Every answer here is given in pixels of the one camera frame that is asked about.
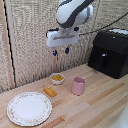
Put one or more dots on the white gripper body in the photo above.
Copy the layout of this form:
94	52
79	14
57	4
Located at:
62	38

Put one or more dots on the pink cup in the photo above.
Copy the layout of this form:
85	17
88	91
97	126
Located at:
78	86

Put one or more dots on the orange striped food block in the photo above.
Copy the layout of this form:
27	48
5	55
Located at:
50	91

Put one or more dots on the white floral rim plate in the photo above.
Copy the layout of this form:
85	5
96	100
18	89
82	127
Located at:
29	108

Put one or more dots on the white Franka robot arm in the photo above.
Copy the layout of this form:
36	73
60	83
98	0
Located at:
71	11

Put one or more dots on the yellow food pieces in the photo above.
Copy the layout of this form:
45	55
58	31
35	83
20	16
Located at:
57	78

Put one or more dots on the beige woven folding screen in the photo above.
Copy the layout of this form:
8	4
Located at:
30	43

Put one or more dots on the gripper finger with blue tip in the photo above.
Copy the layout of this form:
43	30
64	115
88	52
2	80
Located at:
67	50
55	53

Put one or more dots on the small white bowl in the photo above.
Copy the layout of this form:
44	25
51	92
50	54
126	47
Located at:
57	82

